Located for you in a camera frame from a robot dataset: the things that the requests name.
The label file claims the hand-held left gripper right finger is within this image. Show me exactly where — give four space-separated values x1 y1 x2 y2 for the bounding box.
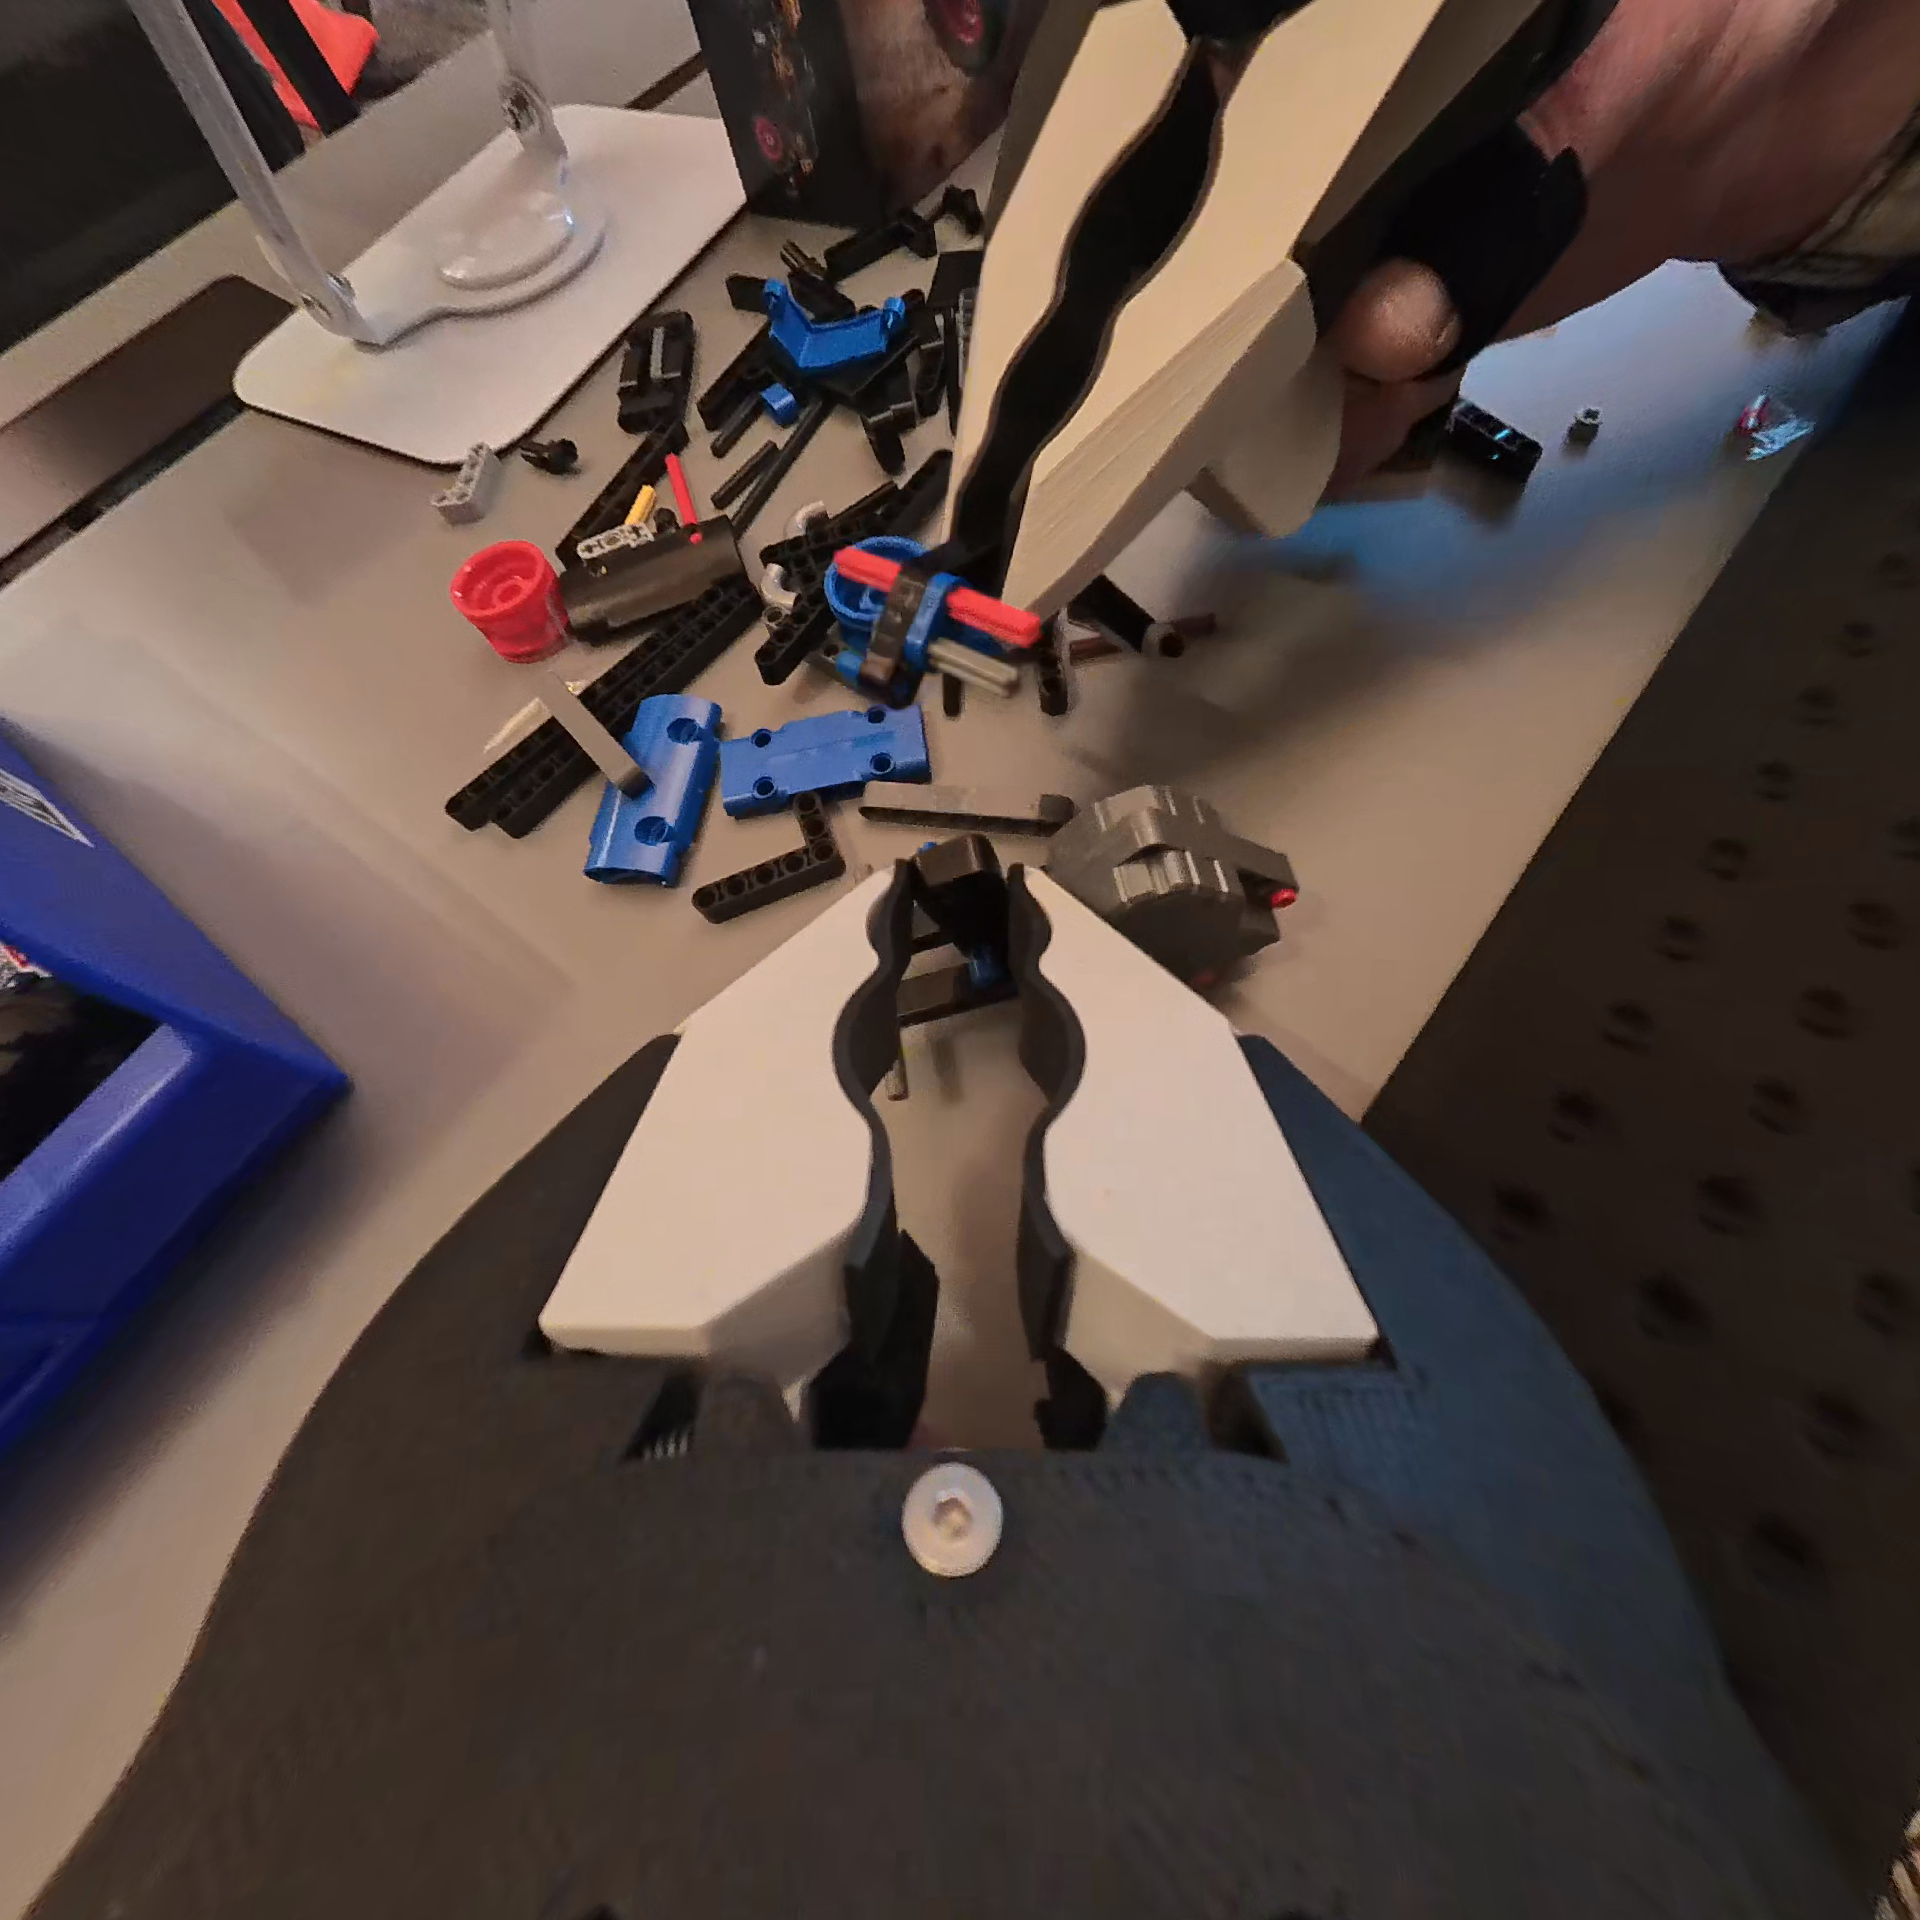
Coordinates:
1006 865 1383 1450

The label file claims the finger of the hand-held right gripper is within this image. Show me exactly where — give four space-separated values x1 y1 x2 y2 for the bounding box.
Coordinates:
1000 0 1451 620
949 0 1201 559

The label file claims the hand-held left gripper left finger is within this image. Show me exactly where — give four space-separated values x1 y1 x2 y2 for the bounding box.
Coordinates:
536 862 939 1452

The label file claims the black angled beam assembly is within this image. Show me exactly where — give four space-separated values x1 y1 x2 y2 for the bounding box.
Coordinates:
829 537 1047 712

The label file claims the black blue LEGO assembly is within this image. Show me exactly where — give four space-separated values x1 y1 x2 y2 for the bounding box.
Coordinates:
892 832 1023 1071

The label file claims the person's right forearm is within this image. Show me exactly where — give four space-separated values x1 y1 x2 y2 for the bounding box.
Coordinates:
1717 128 1920 339

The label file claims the grey desk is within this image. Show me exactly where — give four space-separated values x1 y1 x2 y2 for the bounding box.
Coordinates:
0 0 1907 1728

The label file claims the person's right hand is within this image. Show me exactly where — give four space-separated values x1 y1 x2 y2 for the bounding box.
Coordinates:
1318 0 1920 500

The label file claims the printed toy truck box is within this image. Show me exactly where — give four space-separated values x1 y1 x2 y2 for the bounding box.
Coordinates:
687 0 1051 227

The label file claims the brown axle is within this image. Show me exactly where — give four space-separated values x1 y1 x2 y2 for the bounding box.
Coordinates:
1067 608 1220 665

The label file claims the blue curved panel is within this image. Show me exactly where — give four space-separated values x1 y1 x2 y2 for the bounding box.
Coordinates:
757 278 911 379

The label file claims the grey pull-back motor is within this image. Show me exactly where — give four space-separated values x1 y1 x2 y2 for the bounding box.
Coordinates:
1041 785 1299 992

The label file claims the pile of black beam pieces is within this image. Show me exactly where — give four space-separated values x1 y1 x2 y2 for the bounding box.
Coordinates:
446 180 1547 924

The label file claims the blue holed panel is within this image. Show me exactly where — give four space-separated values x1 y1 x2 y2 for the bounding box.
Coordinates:
585 692 724 890
719 703 934 818

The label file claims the blue wheel hub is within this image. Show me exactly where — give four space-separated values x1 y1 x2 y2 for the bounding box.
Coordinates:
822 534 963 695

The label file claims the black cylinder motor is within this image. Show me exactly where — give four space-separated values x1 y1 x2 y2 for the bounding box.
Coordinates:
558 516 747 640

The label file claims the blue labelled storage bin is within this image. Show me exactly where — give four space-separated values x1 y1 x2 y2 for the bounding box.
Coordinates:
0 720 355 1466

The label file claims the red wheel hub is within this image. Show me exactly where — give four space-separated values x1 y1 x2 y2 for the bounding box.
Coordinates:
449 539 571 665

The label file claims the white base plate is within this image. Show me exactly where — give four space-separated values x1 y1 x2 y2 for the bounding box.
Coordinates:
230 103 752 466

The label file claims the black rectangular frame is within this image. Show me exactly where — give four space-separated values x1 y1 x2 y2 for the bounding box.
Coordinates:
614 312 700 425

